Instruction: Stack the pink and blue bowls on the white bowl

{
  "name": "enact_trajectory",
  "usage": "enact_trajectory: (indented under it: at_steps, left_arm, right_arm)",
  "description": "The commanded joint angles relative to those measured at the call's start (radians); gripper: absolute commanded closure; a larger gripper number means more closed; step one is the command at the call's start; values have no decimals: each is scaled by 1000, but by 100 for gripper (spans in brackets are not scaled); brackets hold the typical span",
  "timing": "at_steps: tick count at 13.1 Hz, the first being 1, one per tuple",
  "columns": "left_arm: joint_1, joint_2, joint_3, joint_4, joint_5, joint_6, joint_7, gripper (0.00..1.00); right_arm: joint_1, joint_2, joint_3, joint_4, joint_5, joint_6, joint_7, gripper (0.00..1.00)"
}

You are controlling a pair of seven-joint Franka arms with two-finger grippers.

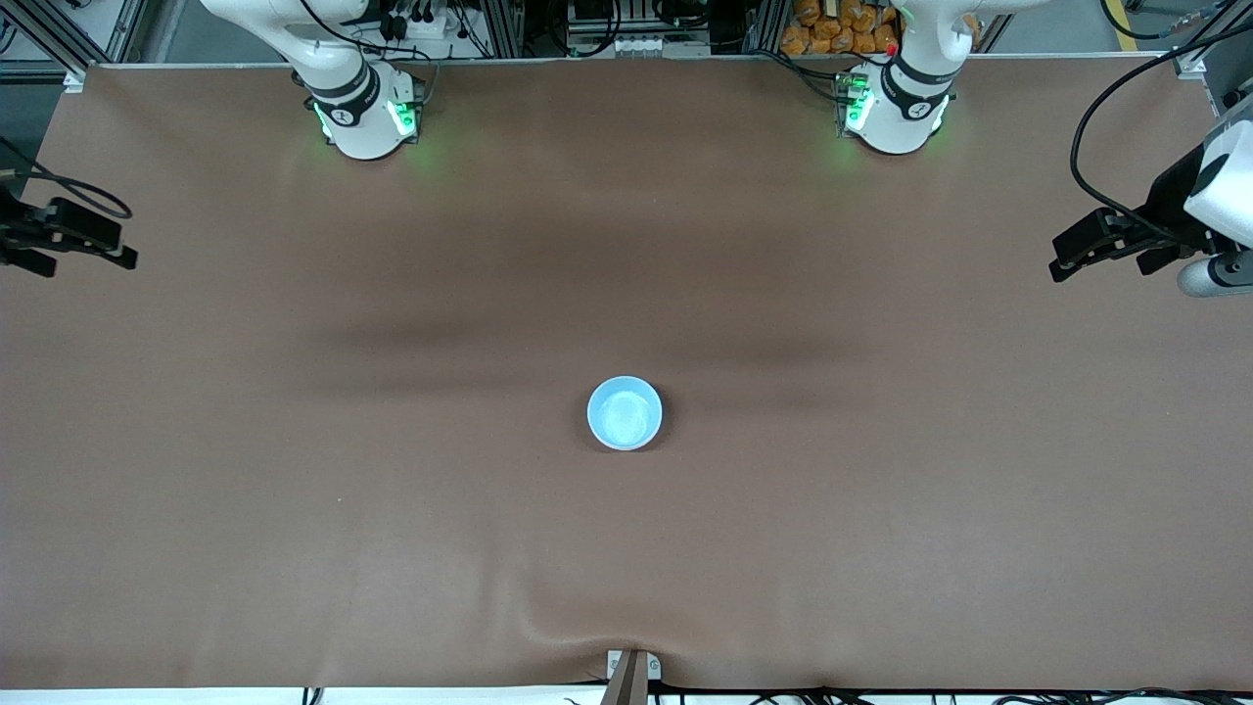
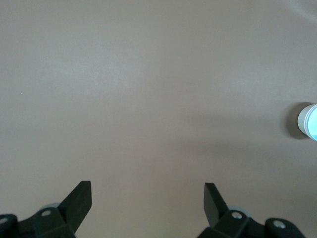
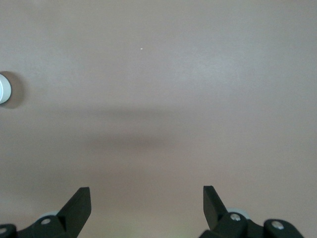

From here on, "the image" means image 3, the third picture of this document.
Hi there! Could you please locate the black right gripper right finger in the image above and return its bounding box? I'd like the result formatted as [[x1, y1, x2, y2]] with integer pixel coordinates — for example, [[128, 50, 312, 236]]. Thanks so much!
[[198, 185, 304, 238]]

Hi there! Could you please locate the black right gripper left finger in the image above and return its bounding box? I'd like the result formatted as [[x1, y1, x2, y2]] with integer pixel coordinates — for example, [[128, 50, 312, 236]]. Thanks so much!
[[0, 187, 92, 238]]

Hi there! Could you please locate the white plastic bowl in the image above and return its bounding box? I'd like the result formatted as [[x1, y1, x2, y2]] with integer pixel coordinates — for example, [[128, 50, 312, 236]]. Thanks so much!
[[0, 71, 12, 105]]

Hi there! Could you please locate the brown table mat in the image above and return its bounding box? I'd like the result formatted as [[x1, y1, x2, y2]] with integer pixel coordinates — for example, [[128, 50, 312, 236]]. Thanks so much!
[[0, 0, 317, 238]]

